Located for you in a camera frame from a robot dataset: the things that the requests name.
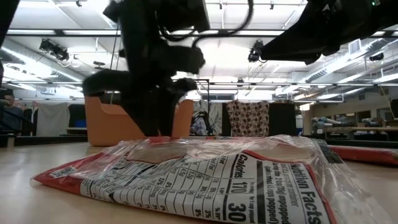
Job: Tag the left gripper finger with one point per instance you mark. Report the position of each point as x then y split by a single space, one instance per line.
169 112
141 118

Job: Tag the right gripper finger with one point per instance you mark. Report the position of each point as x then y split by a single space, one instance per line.
295 51
292 32

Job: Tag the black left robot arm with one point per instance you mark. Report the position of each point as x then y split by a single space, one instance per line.
174 14

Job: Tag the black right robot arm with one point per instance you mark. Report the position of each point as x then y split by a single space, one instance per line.
384 15

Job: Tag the red popcorn bag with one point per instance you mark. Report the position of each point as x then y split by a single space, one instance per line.
363 154
202 183

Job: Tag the orange plastic basket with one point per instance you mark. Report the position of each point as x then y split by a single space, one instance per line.
105 124

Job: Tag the black partition panel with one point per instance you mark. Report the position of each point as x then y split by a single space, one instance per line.
282 119

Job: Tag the brown dotted cloth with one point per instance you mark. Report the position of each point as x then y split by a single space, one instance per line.
248 118

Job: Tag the white hanging cloth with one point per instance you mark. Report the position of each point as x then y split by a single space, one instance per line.
53 119

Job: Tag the background work table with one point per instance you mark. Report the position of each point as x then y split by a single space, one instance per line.
357 128

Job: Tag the black ceiling fixture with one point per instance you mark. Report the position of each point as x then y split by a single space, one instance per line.
54 49

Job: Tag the person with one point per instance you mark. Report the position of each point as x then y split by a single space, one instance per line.
12 118

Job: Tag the black overhead camera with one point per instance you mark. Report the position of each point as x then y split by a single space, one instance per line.
255 51

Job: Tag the black metal rig frame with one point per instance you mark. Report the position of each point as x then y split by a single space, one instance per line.
31 32

